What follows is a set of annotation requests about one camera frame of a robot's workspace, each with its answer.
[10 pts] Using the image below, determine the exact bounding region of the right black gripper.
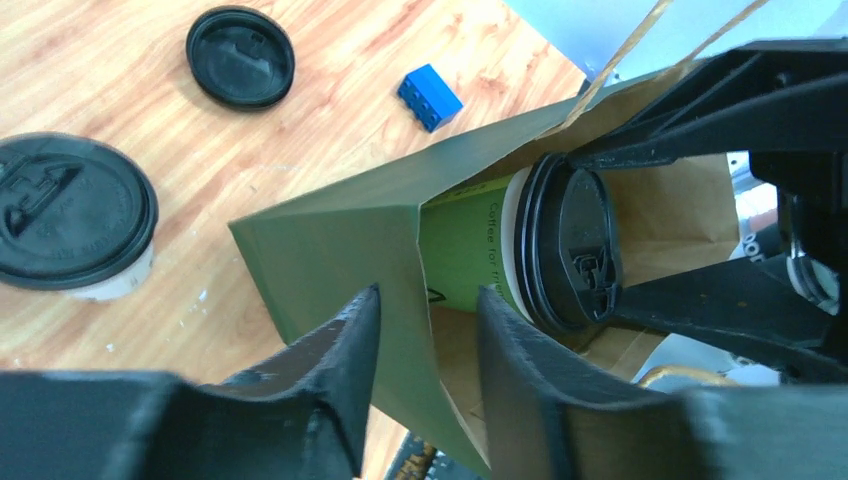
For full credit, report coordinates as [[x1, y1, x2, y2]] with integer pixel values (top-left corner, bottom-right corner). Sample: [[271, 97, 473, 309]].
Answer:
[[568, 38, 847, 383]]

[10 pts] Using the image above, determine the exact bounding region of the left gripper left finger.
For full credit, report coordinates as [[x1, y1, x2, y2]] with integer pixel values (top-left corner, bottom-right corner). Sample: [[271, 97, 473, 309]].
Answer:
[[1, 285, 381, 479]]

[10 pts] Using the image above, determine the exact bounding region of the green paper coffee cup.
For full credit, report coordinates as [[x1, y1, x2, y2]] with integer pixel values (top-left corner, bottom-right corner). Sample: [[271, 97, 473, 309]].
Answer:
[[418, 167, 531, 320]]

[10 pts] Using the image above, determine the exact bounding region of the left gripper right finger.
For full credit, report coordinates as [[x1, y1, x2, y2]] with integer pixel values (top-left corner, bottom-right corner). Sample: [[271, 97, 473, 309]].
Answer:
[[477, 287, 847, 479]]

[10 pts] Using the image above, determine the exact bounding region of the green paper bag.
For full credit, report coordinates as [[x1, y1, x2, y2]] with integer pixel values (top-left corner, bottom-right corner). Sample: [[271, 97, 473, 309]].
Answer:
[[227, 0, 773, 478]]

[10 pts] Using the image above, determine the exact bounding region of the white paper coffee cup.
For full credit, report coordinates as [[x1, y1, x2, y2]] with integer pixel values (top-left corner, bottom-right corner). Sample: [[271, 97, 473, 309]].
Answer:
[[61, 241, 155, 302]]

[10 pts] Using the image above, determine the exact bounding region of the blue toy brick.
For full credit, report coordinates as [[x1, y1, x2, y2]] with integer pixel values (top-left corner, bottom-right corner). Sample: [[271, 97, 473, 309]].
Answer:
[[396, 64, 463, 133]]

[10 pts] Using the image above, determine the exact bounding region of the black plastic cup lid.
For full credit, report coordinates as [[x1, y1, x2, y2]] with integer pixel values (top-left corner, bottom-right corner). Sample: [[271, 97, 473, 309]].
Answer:
[[1, 132, 159, 291]]

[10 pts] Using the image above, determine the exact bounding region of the stack of black lids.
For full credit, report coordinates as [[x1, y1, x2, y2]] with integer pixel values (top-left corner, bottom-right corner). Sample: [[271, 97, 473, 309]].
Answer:
[[185, 5, 296, 111]]

